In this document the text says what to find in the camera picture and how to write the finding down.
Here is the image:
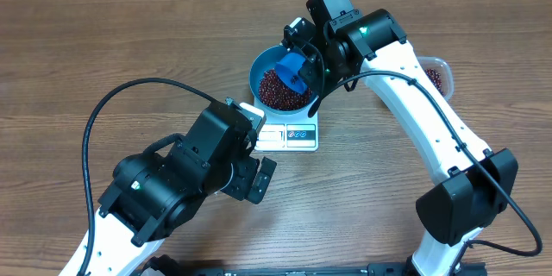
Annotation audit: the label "blue measuring scoop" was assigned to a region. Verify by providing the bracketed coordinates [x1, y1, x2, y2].
[274, 53, 307, 95]

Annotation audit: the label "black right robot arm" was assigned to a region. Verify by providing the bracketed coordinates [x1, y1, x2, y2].
[284, 0, 518, 275]

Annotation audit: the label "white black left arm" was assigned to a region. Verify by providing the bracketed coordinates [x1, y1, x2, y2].
[61, 102, 276, 275]

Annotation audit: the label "white kitchen scale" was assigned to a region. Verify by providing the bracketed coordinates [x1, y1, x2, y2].
[254, 99, 319, 152]

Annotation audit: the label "red beans in bowl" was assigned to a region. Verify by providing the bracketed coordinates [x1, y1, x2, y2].
[258, 69, 312, 111]

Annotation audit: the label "blue bowl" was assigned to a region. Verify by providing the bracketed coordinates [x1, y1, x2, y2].
[249, 46, 317, 105]

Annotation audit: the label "clear plastic container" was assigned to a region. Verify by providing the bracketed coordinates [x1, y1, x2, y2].
[417, 56, 455, 101]

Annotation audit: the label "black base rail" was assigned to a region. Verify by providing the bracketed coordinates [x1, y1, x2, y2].
[105, 254, 488, 276]

